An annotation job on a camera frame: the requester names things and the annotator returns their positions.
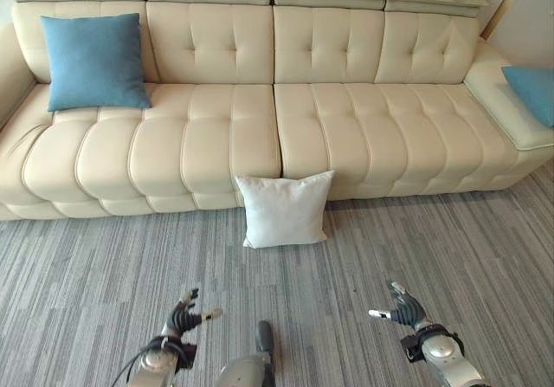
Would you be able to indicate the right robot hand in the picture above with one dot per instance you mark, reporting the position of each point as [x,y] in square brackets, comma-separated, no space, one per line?
[404,309]

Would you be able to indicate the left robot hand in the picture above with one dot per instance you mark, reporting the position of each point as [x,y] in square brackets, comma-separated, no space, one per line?
[184,315]

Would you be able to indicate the cream leather tufted sofa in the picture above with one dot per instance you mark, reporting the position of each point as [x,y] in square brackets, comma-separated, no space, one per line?
[337,123]

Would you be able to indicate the white square cushion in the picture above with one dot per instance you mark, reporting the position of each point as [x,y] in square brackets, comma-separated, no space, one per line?
[283,211]

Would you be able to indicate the large blue square cushion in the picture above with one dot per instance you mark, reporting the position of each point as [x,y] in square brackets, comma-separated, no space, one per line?
[95,64]

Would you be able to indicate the gold metal wall trim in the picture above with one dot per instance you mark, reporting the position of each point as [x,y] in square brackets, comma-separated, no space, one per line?
[504,4]

